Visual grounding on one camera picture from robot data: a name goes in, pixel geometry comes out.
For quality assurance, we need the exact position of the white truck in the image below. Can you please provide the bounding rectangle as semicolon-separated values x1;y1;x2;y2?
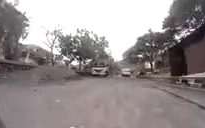
89;63;110;78

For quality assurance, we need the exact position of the leafy tree cluster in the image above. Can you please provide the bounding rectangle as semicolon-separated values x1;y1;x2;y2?
58;28;113;71

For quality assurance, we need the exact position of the white car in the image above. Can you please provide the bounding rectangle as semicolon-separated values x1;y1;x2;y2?
120;68;133;78

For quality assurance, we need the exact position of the grey concrete road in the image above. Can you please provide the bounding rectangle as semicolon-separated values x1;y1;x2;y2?
0;74;205;128

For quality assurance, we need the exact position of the dark leafy tree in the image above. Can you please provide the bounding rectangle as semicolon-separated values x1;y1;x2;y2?
121;29;173;74

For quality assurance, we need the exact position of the thin bare tree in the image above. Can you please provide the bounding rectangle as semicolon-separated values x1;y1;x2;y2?
41;24;64;68

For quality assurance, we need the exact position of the mound of dirt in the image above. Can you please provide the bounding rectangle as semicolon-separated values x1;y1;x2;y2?
0;64;84;86

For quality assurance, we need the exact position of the low grey building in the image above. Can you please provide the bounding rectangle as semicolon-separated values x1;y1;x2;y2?
18;43;53;66

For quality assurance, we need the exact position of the overhanging dark tree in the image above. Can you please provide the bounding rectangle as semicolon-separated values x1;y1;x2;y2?
161;0;205;41

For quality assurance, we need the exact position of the dark red building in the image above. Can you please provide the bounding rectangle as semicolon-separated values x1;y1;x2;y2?
168;18;205;78

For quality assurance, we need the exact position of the grey concrete sidewalk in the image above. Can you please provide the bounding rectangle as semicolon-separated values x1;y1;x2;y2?
153;81;205;113

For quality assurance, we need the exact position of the dark low wall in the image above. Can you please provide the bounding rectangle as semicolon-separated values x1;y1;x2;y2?
0;56;39;72

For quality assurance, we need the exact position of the low stone wall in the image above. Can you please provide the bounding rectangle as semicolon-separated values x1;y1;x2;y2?
149;69;205;89

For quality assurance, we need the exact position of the tall tree by wall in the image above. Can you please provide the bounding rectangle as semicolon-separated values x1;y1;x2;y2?
0;0;31;63

